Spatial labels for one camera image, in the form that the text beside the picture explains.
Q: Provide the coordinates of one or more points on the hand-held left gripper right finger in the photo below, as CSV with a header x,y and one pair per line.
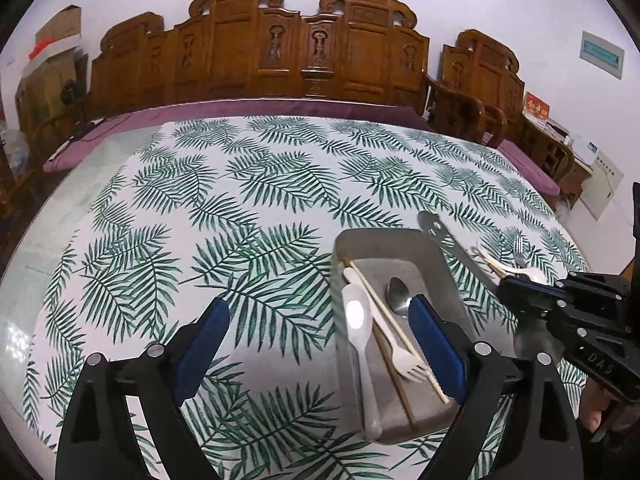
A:
x,y
437,355

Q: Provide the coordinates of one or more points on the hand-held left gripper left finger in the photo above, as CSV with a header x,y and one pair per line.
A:
x,y
200,355

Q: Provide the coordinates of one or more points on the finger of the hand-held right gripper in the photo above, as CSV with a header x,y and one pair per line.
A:
x,y
525,302
535,283

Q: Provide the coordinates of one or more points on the metal fork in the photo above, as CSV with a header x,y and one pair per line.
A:
x,y
520,252

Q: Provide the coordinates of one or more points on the white plastic fork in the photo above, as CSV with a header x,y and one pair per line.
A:
x,y
395,345

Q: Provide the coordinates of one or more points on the metal spoon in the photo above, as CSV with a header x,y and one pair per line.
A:
x,y
397,292

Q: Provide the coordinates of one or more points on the large white soup spoon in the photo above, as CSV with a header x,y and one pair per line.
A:
x,y
356,315

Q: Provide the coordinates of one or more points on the metal table knife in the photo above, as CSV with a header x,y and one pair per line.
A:
x,y
435,227

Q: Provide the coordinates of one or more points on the grey metal rectangular tray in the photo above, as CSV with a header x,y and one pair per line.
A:
x,y
380,245

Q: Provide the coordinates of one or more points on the person's right hand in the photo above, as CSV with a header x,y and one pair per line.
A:
x,y
592,410

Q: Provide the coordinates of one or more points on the wooden side table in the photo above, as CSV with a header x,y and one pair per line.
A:
x,y
575,182

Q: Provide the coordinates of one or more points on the square purple seat cushion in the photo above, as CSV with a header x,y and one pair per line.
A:
x,y
520,160

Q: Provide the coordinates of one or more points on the white carton blue label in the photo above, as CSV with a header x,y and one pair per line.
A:
x,y
605,180

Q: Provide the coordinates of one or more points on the green leaf print tablecloth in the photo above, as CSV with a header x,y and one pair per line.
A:
x,y
225,210

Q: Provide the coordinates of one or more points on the red gift box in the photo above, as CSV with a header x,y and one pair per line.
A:
x,y
536,105

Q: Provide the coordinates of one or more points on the carved wooden armchair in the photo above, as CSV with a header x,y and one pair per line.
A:
x,y
495,75

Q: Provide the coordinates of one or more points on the long purple sofa cushion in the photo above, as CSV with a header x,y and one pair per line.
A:
x,y
250,107

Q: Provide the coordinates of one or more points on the clear plastic bag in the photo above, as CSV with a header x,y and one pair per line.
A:
x,y
14,152

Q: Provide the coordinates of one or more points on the carved wooden sofa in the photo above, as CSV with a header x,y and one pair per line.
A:
x,y
320,50

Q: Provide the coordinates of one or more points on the red plastic bag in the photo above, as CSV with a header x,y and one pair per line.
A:
x,y
41,47

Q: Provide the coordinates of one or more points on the small cardboard box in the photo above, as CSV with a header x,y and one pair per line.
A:
x,y
62,22

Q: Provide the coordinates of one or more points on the grey wall electrical panel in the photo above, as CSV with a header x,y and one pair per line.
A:
x,y
602,54

